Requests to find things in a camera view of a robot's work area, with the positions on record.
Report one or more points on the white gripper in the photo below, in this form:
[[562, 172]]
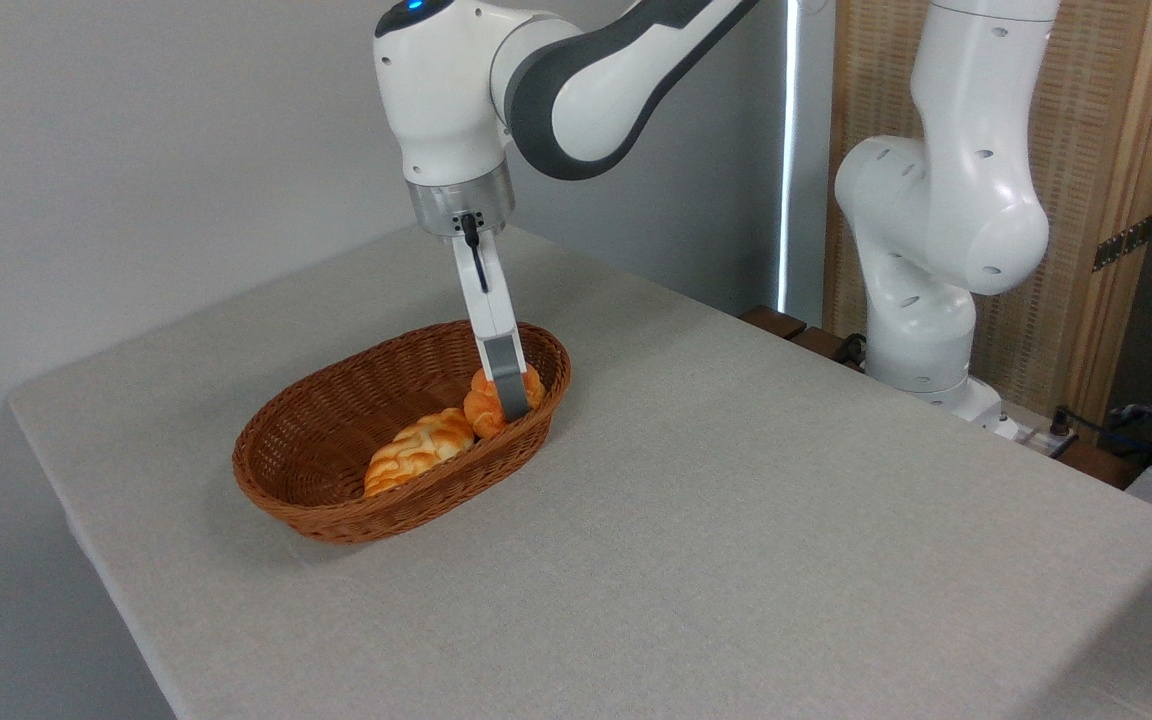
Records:
[[488, 300]]

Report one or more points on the round orange bread roll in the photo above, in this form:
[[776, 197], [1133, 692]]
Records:
[[484, 412]]

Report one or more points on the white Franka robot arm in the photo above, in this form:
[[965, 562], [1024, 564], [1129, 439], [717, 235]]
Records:
[[446, 90]]

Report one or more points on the long braided bread loaf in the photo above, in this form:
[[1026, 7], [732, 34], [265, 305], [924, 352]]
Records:
[[421, 448]]

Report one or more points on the brown oval wicker basket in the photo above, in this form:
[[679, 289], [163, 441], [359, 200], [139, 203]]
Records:
[[336, 420]]

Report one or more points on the grey tablecloth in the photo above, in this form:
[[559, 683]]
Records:
[[736, 500]]

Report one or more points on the bright vertical light strip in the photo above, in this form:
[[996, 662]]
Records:
[[788, 150]]

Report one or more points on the metal screen hinge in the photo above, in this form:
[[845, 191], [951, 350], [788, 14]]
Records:
[[1124, 243]]

